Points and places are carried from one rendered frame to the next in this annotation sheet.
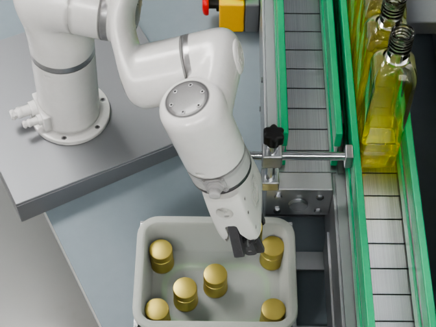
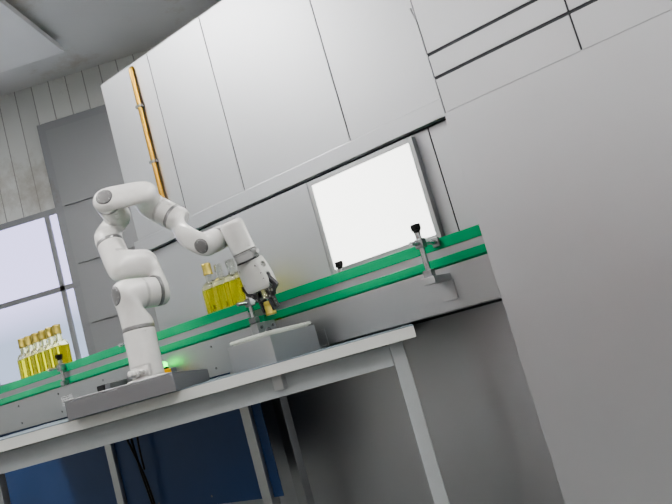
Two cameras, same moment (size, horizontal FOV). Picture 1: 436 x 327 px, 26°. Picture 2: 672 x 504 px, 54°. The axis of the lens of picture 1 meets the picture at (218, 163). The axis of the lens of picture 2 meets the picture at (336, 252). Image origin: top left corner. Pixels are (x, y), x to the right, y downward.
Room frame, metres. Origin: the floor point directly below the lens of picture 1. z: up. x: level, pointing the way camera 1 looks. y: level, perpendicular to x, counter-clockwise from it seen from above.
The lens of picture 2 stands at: (-0.67, 1.57, 0.77)
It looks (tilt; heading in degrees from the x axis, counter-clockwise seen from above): 7 degrees up; 302
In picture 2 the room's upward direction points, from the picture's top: 16 degrees counter-clockwise
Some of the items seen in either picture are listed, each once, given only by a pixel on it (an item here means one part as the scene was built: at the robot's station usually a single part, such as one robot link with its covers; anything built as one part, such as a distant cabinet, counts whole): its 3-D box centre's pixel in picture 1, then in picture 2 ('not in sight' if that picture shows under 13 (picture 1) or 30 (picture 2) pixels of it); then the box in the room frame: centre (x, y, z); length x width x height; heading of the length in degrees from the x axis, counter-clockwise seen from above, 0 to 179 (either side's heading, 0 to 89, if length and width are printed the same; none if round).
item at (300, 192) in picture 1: (298, 195); (265, 332); (0.71, -0.12, 0.85); 0.09 x 0.04 x 0.07; 89
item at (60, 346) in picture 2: not in sight; (62, 355); (1.97, -0.24, 1.02); 0.06 x 0.06 x 0.28; 89
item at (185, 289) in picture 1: (185, 294); not in sight; (0.59, 0.05, 0.79); 0.04 x 0.04 x 0.04
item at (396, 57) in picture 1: (399, 44); not in sight; (0.77, -0.23, 1.12); 0.03 x 0.03 x 0.05
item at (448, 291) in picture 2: not in sight; (430, 263); (0.07, -0.09, 0.90); 0.17 x 0.05 x 0.23; 89
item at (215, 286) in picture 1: (215, 280); not in sight; (0.61, 0.00, 0.79); 0.04 x 0.04 x 0.04
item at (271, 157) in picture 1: (289, 158); (255, 303); (0.71, -0.10, 0.95); 0.17 x 0.03 x 0.12; 89
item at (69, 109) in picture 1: (57, 85); (142, 355); (0.90, 0.24, 0.87); 0.16 x 0.13 x 0.15; 115
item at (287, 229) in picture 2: not in sight; (317, 230); (0.57, -0.36, 1.15); 0.90 x 0.03 x 0.34; 179
